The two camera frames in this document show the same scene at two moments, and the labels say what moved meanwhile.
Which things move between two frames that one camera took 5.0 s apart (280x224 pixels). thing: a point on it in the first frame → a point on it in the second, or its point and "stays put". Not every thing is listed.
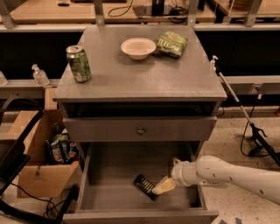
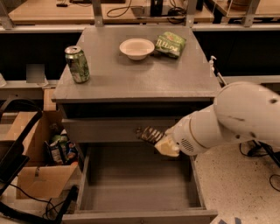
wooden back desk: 115,11 stays put
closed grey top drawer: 140,129 stays put
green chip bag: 171,44 stays put
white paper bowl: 138,48 stays put
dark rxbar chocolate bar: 145,185 → 150,134
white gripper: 178,172 → 183,136
